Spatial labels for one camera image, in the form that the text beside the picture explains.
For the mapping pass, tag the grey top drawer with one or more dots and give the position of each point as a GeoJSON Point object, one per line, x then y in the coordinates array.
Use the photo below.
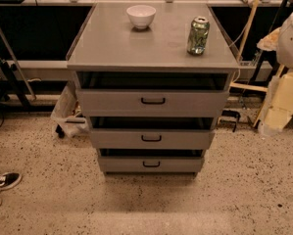
{"type": "Point", "coordinates": [151, 94]}

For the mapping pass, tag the grey drawer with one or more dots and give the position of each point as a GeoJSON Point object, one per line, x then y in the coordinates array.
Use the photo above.
{"type": "Point", "coordinates": [151, 94]}
{"type": "Point", "coordinates": [176, 133]}
{"type": "Point", "coordinates": [150, 160]}

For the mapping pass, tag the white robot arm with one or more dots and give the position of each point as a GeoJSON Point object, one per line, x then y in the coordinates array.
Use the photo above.
{"type": "Point", "coordinates": [278, 106]}

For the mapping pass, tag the grey drawer cabinet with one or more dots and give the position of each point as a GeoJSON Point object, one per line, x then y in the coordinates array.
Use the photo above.
{"type": "Point", "coordinates": [109, 42]}

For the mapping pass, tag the grey middle drawer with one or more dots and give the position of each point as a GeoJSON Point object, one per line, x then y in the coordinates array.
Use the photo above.
{"type": "Point", "coordinates": [176, 133]}

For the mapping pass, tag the grey bottom drawer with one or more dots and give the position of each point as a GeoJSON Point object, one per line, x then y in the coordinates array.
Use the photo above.
{"type": "Point", "coordinates": [150, 160]}

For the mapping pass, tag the clear plastic bin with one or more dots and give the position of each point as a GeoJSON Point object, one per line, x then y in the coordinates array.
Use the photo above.
{"type": "Point", "coordinates": [67, 113]}

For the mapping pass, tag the green soda can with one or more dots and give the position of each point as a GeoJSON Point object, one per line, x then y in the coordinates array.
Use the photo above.
{"type": "Point", "coordinates": [198, 35]}

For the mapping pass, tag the white ceramic bowl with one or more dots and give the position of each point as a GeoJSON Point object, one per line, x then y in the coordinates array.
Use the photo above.
{"type": "Point", "coordinates": [141, 16]}

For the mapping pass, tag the black tripod stand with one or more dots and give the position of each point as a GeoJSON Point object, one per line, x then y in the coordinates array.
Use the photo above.
{"type": "Point", "coordinates": [5, 68]}

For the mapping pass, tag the black white sneaker upper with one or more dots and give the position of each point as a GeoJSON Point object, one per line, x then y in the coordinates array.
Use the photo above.
{"type": "Point", "coordinates": [8, 180]}

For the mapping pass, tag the wooden easel frame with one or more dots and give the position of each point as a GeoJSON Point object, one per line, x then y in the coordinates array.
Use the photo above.
{"type": "Point", "coordinates": [276, 67]}

